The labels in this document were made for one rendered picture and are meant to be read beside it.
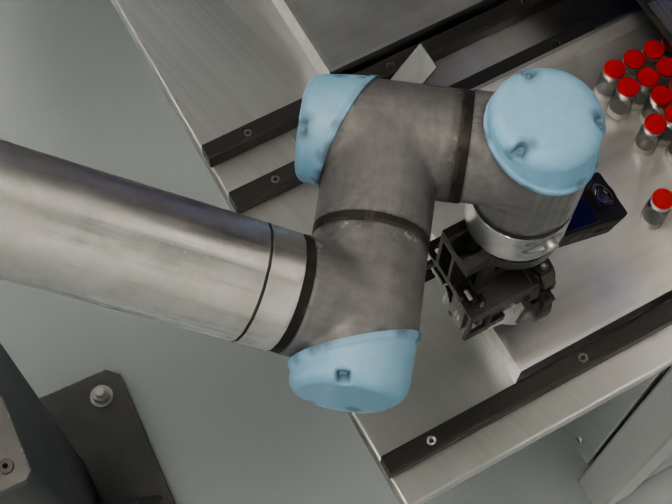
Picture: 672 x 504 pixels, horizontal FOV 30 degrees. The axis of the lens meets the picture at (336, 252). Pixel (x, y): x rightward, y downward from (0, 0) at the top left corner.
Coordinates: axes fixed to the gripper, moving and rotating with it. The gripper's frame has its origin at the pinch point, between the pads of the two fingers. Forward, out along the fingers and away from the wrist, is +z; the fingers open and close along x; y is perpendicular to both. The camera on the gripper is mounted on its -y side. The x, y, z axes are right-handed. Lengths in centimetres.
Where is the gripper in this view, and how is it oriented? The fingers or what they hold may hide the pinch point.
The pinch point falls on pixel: (502, 304)
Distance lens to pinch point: 111.1
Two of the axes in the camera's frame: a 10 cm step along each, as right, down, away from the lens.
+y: -8.7, 4.4, -2.0
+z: -0.1, 4.0, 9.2
